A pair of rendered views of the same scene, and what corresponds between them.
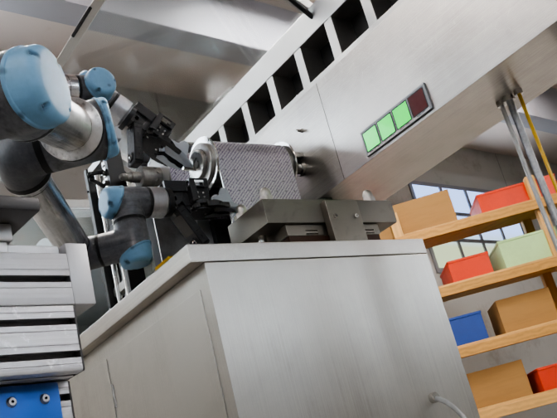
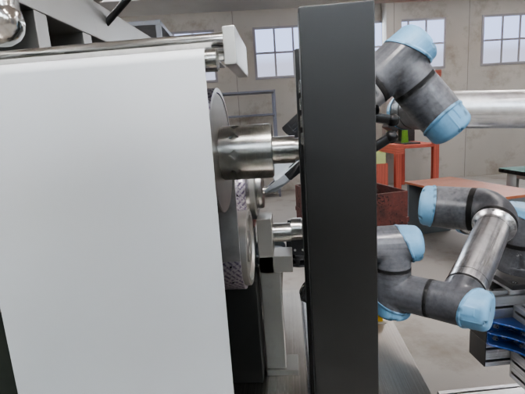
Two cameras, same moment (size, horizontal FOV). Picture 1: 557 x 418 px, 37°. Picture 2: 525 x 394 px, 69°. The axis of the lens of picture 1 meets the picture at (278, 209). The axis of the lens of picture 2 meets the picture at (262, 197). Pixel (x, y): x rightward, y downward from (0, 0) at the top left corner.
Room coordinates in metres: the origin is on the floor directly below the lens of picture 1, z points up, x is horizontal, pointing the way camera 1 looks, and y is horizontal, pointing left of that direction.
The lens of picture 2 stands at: (2.51, 0.65, 1.36)
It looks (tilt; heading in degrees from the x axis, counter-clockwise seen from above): 11 degrees down; 223
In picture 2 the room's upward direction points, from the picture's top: 4 degrees counter-clockwise
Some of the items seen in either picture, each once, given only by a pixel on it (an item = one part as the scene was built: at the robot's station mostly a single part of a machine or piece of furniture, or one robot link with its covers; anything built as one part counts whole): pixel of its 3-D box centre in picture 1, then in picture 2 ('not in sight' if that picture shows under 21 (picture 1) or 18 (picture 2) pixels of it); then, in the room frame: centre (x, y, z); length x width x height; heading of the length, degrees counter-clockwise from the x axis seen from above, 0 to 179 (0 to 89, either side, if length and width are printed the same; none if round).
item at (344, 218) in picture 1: (345, 221); not in sight; (1.90, -0.15, 0.97); 0.10 x 0.03 x 0.11; 128
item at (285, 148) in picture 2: (129, 177); (298, 148); (2.15, 0.38, 1.34); 0.06 x 0.03 x 0.03; 128
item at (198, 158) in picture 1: (199, 164); (258, 188); (2.00, 0.17, 1.25); 0.07 x 0.02 x 0.07; 38
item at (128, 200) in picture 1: (125, 203); (392, 245); (1.79, 0.34, 1.11); 0.11 x 0.08 x 0.09; 128
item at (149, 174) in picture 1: (148, 177); (248, 152); (2.19, 0.34, 1.34); 0.06 x 0.06 x 0.06; 38
